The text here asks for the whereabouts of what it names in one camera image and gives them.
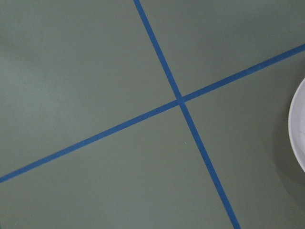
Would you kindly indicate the pink plate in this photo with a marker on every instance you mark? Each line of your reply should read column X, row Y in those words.
column 296, row 124

